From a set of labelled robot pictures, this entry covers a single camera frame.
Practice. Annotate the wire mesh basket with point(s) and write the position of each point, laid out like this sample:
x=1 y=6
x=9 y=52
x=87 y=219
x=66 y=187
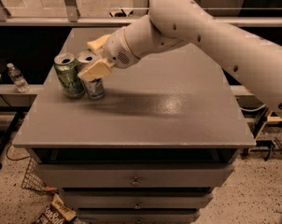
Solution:
x=32 y=182

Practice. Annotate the grey drawer cabinet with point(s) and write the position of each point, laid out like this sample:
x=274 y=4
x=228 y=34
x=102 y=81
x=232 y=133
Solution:
x=150 y=151

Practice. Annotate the silver blue redbull can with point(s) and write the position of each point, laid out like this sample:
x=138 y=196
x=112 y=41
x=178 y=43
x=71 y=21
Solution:
x=95 y=88

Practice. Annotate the yellow metal stand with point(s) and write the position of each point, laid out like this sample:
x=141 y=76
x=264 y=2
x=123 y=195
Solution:
x=267 y=116

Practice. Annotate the snack chip bag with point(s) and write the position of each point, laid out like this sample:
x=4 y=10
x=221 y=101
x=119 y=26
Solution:
x=56 y=213

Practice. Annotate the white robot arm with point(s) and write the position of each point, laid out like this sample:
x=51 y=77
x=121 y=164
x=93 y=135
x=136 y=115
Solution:
x=254 y=62

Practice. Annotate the yellow sponge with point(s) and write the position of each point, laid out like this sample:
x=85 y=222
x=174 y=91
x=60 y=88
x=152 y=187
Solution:
x=97 y=43

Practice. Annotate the clear plastic water bottle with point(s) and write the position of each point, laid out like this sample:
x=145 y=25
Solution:
x=17 y=78

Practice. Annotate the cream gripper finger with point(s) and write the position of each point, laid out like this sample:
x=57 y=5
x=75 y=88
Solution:
x=95 y=69

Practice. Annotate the green soda can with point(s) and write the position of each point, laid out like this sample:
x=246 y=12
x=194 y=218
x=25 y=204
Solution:
x=67 y=73

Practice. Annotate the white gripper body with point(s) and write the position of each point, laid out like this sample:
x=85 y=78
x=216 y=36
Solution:
x=118 y=49

